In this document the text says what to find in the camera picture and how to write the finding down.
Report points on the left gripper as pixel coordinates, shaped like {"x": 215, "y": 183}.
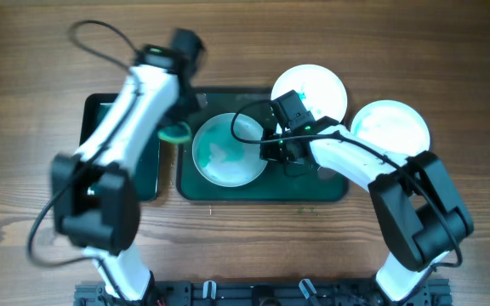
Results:
{"x": 187, "y": 107}

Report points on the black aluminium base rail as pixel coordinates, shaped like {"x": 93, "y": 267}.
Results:
{"x": 339, "y": 293}

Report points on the large dark serving tray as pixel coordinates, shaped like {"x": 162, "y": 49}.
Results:
{"x": 278, "y": 182}

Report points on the green yellow sponge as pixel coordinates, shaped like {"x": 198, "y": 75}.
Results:
{"x": 175, "y": 133}

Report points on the pale blue plate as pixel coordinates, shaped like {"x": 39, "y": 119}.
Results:
{"x": 223, "y": 160}

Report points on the white plate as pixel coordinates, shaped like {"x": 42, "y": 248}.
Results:
{"x": 321, "y": 91}
{"x": 393, "y": 126}

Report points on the white plate top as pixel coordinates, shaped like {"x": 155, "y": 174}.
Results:
{"x": 321, "y": 91}

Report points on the small black water tray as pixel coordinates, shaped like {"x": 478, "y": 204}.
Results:
{"x": 147, "y": 170}

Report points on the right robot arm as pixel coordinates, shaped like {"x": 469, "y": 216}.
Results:
{"x": 422, "y": 216}

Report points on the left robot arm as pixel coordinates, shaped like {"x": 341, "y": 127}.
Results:
{"x": 95, "y": 202}

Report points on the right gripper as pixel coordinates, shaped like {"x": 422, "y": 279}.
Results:
{"x": 273, "y": 151}

